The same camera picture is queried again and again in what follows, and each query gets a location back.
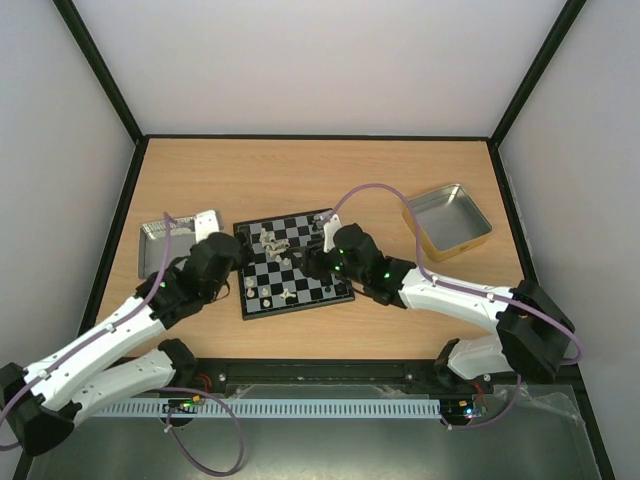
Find white knight chess piece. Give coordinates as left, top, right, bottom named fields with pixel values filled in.
left=280, top=288, right=297, bottom=300

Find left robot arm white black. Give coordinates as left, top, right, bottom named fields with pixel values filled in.
left=1, top=232, right=251, bottom=456

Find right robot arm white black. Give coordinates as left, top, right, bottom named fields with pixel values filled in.
left=284, top=224, right=575, bottom=392

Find pile of white chess pieces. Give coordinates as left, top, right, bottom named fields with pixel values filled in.
left=259, top=228, right=291, bottom=265

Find row of black chess pieces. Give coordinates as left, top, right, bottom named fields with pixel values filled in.
left=309, top=215, right=324, bottom=232

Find black grey chessboard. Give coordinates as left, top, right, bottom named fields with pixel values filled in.
left=233, top=210, right=355, bottom=321

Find silver metal tin lid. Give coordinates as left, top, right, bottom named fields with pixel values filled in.
left=137, top=216, right=196, bottom=280

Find gold metal tin box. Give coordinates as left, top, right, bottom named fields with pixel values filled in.
left=403, top=183, right=493, bottom=262

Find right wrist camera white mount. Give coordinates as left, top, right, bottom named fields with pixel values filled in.
left=318, top=212, right=342, bottom=253

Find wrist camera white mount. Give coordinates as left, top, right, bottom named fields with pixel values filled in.
left=194, top=210, right=224, bottom=243
left=318, top=212, right=342, bottom=253

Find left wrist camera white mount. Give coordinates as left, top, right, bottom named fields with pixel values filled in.
left=194, top=210, right=224, bottom=243

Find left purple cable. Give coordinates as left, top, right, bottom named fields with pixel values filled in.
left=0, top=212, right=176, bottom=449

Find purple cable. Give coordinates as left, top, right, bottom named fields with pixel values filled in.
left=329, top=183, right=585, bottom=369
left=0, top=212, right=176, bottom=449

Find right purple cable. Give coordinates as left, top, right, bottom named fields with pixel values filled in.
left=329, top=183, right=585, bottom=369

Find black aluminium frame rail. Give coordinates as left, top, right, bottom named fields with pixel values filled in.
left=49, top=352, right=581, bottom=396

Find light blue cable duct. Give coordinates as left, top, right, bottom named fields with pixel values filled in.
left=96, top=398, right=441, bottom=420

